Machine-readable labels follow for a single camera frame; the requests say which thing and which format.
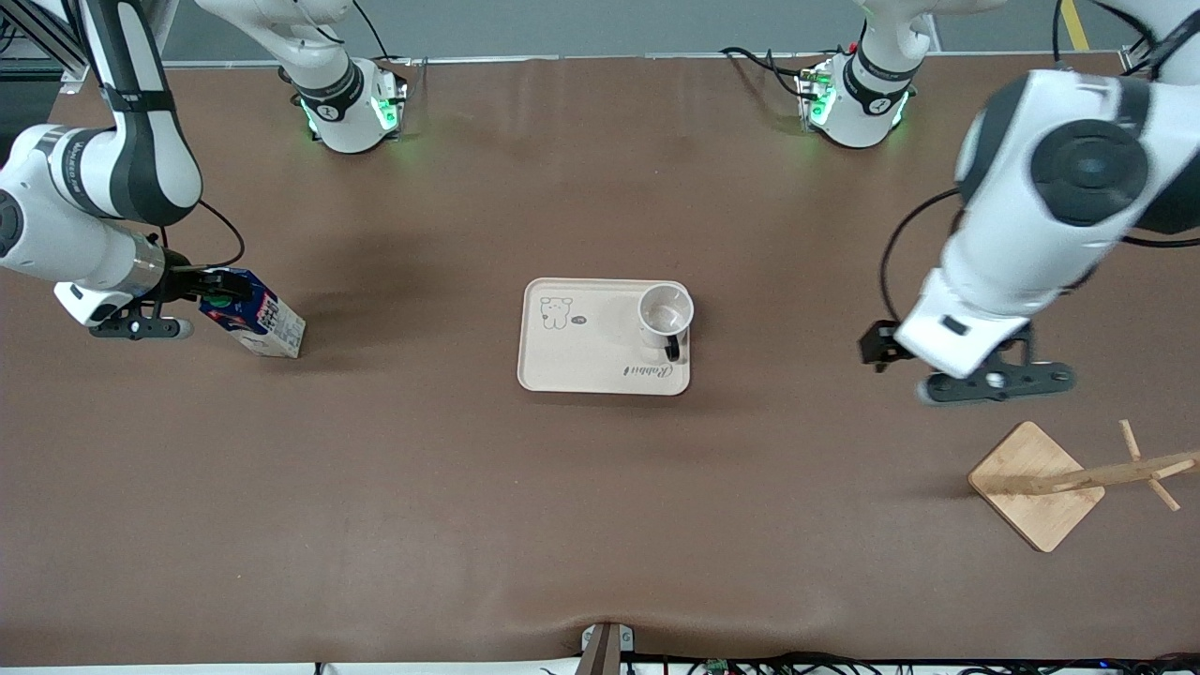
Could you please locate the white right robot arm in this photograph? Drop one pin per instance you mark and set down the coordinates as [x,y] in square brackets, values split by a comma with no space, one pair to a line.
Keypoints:
[141,159]

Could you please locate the aluminium frame profile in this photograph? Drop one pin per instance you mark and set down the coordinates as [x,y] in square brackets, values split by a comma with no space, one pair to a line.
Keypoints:
[37,33]

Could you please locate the bamboo mug tree stand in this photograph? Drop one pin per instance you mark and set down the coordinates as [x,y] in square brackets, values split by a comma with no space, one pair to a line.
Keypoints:
[1031,487]

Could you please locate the small green circuit board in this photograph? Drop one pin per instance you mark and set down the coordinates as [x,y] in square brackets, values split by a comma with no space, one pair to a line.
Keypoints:
[717,667]

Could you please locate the cream rabbit print tray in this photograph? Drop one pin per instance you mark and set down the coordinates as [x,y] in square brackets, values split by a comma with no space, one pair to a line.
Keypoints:
[591,352]

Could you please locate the blue milk carton green cap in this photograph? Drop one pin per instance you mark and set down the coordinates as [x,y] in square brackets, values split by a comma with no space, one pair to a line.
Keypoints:
[272,328]

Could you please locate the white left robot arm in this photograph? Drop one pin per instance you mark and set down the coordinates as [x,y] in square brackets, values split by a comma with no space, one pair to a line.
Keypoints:
[1031,234]

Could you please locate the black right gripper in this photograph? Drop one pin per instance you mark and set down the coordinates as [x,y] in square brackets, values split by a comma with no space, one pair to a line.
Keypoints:
[183,282]

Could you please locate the table edge metal bracket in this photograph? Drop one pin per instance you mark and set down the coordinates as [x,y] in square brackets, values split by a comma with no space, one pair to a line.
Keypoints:
[605,652]

